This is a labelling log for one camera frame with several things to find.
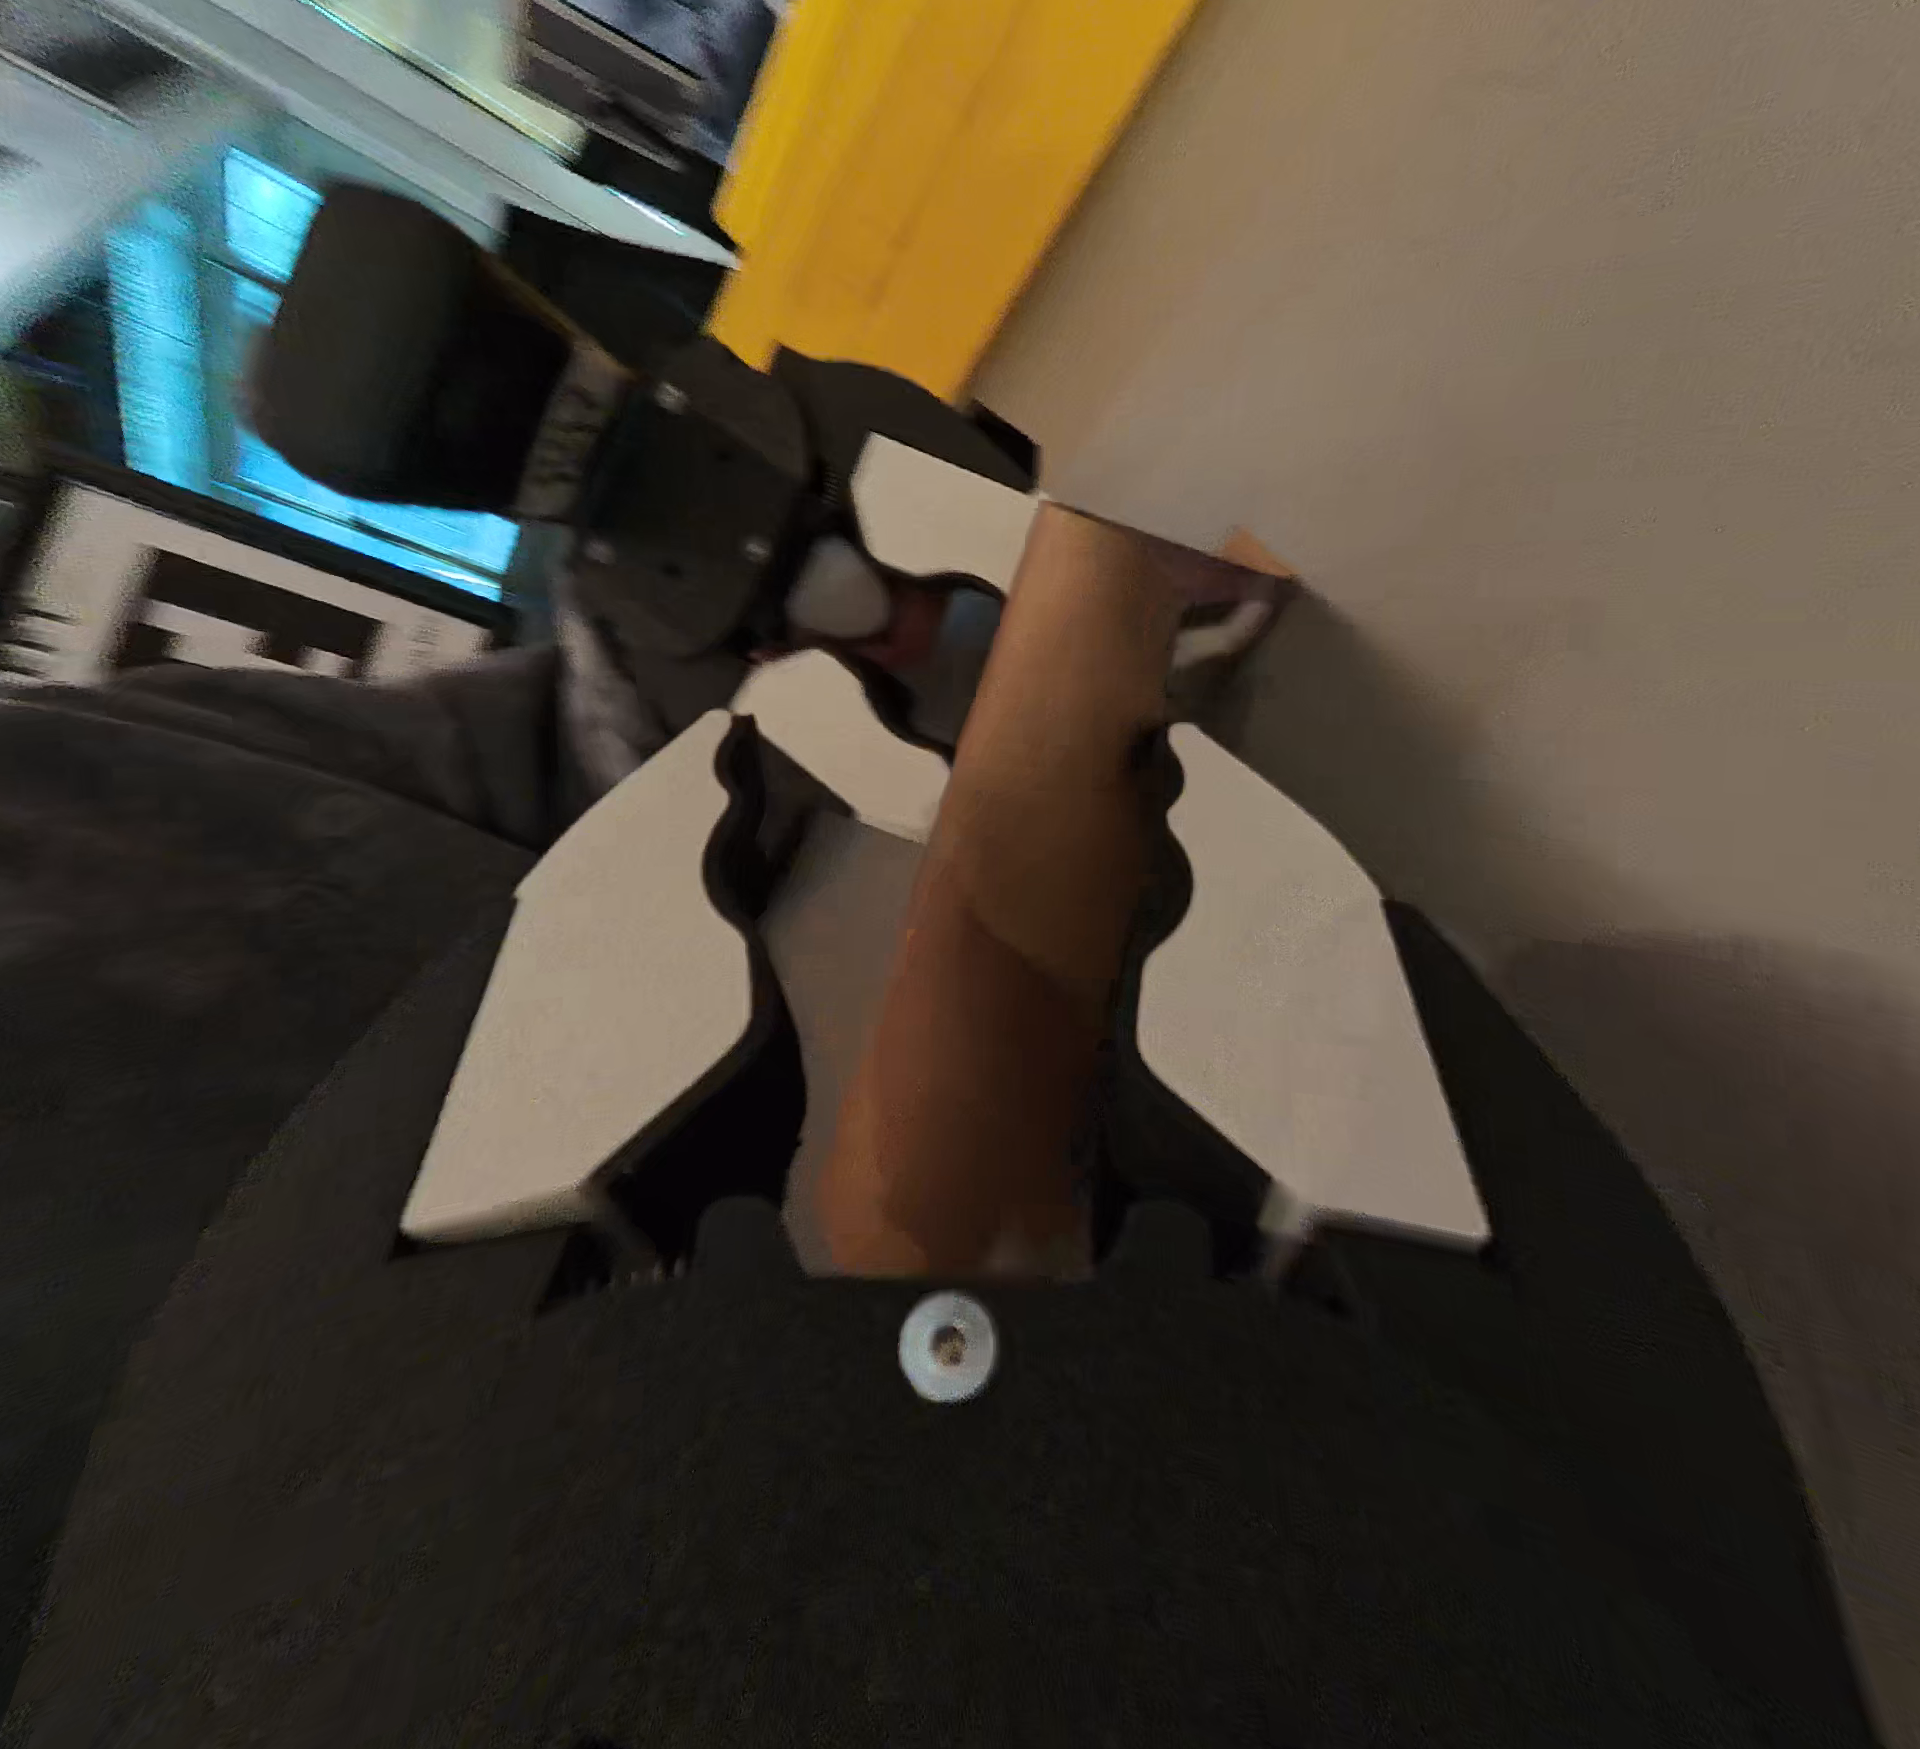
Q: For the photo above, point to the orange origami paper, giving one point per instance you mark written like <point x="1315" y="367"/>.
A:
<point x="1019" y="805"/>

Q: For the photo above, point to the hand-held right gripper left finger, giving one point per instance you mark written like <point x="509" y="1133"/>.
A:
<point x="600" y="1014"/>

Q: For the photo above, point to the yellow plastic bin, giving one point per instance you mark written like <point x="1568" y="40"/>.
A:
<point x="976" y="56"/>

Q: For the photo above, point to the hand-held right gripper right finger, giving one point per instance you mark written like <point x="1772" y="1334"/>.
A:
<point x="1306" y="1031"/>

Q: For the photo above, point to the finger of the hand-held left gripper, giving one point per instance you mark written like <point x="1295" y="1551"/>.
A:
<point x="841" y="730"/>
<point x="945" y="512"/>

